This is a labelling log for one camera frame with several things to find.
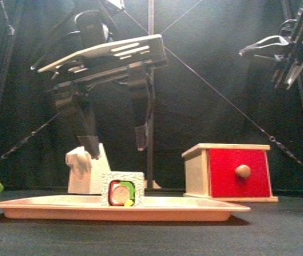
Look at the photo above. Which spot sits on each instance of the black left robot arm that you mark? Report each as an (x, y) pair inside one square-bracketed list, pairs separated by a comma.
[(91, 26)]

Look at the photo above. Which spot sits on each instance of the white toy knife block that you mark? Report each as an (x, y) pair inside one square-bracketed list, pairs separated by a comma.
[(87, 173)]

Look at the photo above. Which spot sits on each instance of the toy sushi roll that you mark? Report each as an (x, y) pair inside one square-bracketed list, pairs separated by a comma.
[(122, 191)]

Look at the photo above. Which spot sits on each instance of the pink plastic tray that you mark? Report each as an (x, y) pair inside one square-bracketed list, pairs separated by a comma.
[(68, 208)]

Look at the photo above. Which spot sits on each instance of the wooden box with red drawer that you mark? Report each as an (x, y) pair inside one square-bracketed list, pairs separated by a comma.
[(238, 173)]

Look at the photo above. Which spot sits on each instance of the left wrist camera mount plate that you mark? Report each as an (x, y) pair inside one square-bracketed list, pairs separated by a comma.
[(114, 48)]

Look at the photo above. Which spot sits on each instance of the vertical metal frame pole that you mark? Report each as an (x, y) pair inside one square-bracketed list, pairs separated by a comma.
[(150, 20)]

